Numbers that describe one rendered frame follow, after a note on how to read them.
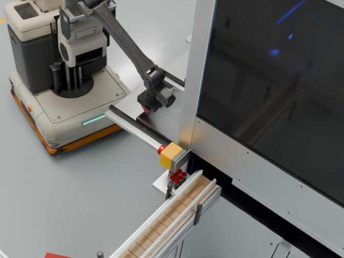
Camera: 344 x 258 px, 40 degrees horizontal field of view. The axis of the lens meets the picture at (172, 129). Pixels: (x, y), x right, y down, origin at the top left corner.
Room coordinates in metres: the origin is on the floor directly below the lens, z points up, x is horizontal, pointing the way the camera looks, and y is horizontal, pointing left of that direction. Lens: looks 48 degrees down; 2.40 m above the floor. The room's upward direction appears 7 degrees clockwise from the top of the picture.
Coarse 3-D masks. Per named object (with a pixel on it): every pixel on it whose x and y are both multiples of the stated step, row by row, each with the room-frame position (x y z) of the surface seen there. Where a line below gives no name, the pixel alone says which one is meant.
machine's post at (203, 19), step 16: (208, 0) 1.17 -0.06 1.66; (208, 16) 1.17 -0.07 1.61; (192, 32) 1.19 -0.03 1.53; (208, 32) 1.16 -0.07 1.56; (192, 48) 1.19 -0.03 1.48; (208, 48) 1.17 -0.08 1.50; (192, 64) 1.18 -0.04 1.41; (192, 80) 1.18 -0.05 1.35; (192, 96) 1.17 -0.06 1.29; (192, 112) 1.17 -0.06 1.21; (192, 128) 1.16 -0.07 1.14
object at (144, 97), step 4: (144, 92) 1.46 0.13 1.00; (140, 96) 1.44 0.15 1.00; (144, 96) 1.44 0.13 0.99; (148, 96) 1.41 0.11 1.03; (152, 96) 1.40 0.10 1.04; (144, 100) 1.42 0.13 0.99; (148, 100) 1.40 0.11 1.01; (152, 100) 1.40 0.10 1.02; (156, 100) 1.41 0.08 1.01; (148, 104) 1.40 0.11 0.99; (152, 104) 1.41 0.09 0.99; (156, 104) 1.41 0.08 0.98; (160, 104) 1.42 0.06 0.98; (152, 108) 1.39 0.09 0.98; (156, 108) 1.39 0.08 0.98
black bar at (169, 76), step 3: (165, 72) 1.72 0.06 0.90; (165, 75) 1.71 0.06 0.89; (168, 75) 1.70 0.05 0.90; (171, 75) 1.70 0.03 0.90; (171, 78) 1.69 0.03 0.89; (174, 78) 1.68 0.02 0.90; (177, 78) 1.69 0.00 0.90; (174, 81) 1.68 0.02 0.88; (177, 81) 1.67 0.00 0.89; (180, 81) 1.67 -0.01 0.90; (183, 81) 1.67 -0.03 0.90; (180, 84) 1.66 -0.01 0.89; (183, 84) 1.65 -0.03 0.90; (183, 87) 1.65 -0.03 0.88
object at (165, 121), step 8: (176, 96) 1.58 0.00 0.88; (176, 104) 1.53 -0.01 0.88; (144, 112) 1.43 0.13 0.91; (152, 112) 1.46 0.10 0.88; (160, 112) 1.47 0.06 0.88; (168, 112) 1.48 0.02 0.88; (176, 112) 1.48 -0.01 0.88; (136, 120) 1.39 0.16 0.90; (144, 120) 1.41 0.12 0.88; (152, 120) 1.42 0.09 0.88; (160, 120) 1.42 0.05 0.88; (168, 120) 1.43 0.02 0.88; (176, 120) 1.43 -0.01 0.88; (152, 128) 1.34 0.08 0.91; (160, 128) 1.37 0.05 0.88; (168, 128) 1.38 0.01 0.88; (176, 128) 1.38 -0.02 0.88; (160, 136) 1.32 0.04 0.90; (168, 136) 1.34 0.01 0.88; (176, 136) 1.34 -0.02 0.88
